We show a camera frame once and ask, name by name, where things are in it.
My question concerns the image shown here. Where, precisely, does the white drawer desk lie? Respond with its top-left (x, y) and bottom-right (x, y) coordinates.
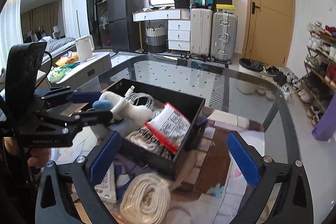
top-left (133, 9), bottom-right (191, 52)

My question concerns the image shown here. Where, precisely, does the black refrigerator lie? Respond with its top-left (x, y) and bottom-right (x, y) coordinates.
top-left (107, 0), bottom-right (144, 52)

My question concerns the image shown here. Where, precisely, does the white suitcase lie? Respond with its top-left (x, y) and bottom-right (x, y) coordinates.
top-left (190, 9), bottom-right (213, 56)

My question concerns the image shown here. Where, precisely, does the white sachet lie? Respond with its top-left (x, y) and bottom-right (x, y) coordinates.
top-left (94, 164), bottom-right (117, 204)

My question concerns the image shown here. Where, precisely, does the white charging cable bundle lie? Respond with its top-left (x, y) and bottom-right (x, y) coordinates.
top-left (123, 85), bottom-right (156, 111)

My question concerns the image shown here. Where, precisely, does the red white snack packet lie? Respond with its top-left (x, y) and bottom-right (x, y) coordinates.
top-left (145, 102), bottom-right (191, 155)

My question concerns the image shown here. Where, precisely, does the grey side cabinet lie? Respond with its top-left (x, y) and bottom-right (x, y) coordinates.
top-left (39, 52), bottom-right (111, 89)

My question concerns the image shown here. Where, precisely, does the black cardboard storage box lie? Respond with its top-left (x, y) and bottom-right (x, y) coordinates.
top-left (106, 79), bottom-right (206, 178)

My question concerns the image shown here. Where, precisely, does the adidas bag with rope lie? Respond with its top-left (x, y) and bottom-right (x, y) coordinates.
top-left (126, 127), bottom-right (172, 160)

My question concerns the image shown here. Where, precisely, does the purple bag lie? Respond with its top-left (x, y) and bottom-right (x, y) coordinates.
top-left (312, 94), bottom-right (336, 141)

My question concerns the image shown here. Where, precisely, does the white rope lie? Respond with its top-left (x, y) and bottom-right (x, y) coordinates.
top-left (119, 172), bottom-right (172, 224)

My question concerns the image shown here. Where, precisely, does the wooden door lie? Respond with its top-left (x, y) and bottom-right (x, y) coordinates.
top-left (243, 0), bottom-right (295, 67)

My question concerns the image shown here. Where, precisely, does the silver suitcase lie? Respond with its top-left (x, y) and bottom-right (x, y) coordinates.
top-left (210, 12), bottom-right (238, 65)

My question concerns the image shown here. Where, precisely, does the person left hand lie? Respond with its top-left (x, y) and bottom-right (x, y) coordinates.
top-left (4, 137), bottom-right (51, 168)

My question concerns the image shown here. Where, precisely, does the white electric kettle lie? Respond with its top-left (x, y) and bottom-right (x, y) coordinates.
top-left (75, 35), bottom-right (95, 62)

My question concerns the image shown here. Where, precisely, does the anime print table mat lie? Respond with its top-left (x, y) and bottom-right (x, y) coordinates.
top-left (104, 107), bottom-right (264, 223)

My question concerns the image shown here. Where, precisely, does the wooden shoe rack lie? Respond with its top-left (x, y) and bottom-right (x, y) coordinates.
top-left (297, 21), bottom-right (335, 126)

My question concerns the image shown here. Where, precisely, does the white trash bin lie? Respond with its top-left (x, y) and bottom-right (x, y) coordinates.
top-left (236, 58), bottom-right (264, 95)

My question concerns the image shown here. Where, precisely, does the white plush toy blue beak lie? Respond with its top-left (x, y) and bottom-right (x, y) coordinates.
top-left (89, 91), bottom-right (154, 139)

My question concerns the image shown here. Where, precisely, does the woven laundry basket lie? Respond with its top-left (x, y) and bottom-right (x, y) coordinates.
top-left (146, 24), bottom-right (167, 53)

